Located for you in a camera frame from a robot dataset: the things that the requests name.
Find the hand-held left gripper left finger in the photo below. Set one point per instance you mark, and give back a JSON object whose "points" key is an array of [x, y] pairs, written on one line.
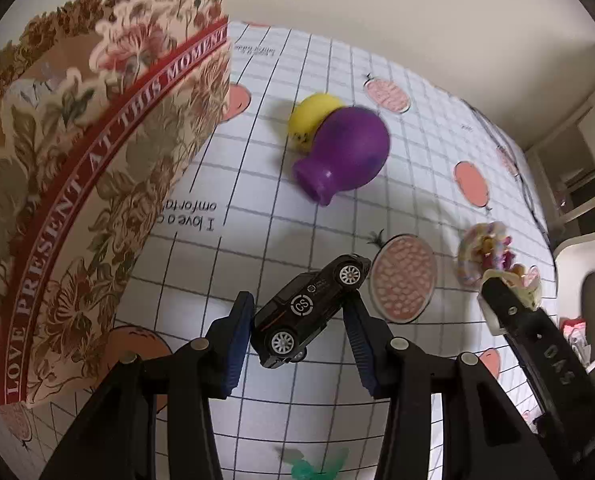
{"points": [[240, 340]]}

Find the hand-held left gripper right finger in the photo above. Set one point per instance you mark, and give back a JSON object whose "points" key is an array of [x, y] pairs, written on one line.
{"points": [[360, 345]]}

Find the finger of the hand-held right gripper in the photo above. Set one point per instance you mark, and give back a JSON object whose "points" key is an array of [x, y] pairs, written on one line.
{"points": [[500, 295]]}

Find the pastel colourful toy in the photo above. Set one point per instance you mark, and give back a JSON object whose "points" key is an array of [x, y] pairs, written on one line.
{"points": [[480, 250]]}

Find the black toy car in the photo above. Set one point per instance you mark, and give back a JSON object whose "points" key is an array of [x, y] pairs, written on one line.
{"points": [[307, 305]]}

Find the purple and yellow squishy toy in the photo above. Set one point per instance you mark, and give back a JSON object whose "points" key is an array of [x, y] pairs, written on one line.
{"points": [[352, 145]]}

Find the floral print paper box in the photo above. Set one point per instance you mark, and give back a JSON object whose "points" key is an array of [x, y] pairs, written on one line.
{"points": [[77, 160]]}

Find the white lattice chair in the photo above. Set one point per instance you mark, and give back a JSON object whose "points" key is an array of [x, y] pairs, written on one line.
{"points": [[572, 260]]}

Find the green plastic toy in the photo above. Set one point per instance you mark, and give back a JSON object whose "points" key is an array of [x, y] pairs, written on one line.
{"points": [[310, 467]]}

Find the white shelf unit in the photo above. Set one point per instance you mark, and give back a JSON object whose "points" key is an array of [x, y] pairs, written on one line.
{"points": [[592, 125]]}

